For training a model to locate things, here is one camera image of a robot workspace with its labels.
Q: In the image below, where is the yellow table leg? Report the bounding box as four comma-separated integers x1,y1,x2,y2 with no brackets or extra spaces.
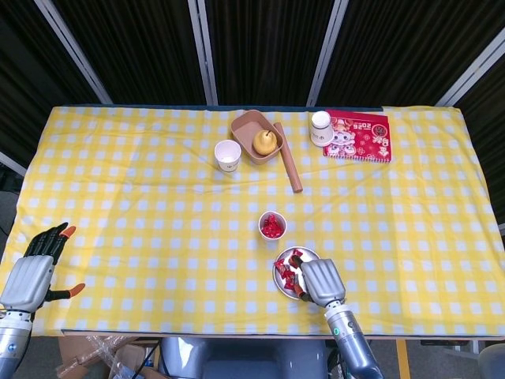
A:
396,339,410,376

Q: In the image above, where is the wooden rolling pin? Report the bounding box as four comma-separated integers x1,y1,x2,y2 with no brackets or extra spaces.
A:
274,122,304,194

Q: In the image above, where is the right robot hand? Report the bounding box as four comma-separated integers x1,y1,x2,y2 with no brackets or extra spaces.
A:
290,254,347,309

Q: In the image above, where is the white paper cup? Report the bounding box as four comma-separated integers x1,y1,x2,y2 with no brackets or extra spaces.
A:
214,139,242,174
258,211,288,241

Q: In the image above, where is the grey partition post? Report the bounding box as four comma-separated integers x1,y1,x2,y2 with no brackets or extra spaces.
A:
187,0,219,106
306,0,350,107
33,0,114,105
0,151,28,177
435,31,505,107

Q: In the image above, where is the yellow pear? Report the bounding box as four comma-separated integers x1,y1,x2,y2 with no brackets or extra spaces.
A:
252,129,277,156

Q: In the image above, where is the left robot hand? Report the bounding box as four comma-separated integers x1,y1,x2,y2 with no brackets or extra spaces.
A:
0,221,87,313

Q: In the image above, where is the brown cardboard box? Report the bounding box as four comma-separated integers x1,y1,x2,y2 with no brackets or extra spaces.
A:
54,336,163,379

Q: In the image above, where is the brown paper food box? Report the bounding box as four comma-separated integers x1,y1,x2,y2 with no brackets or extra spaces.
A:
230,110,285,165

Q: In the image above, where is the red spiral calendar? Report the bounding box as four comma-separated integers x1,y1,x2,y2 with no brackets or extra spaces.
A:
322,109,394,163

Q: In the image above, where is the yellow white checkered tablecloth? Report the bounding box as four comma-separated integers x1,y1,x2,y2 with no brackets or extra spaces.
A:
0,104,505,337

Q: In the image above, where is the round metal plate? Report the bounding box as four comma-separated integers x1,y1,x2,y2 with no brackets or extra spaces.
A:
272,246,321,301

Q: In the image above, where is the grey robot torso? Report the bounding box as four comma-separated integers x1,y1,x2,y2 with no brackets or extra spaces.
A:
157,337,328,379

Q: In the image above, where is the white jar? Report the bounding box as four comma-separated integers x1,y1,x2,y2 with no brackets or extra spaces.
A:
309,111,334,148

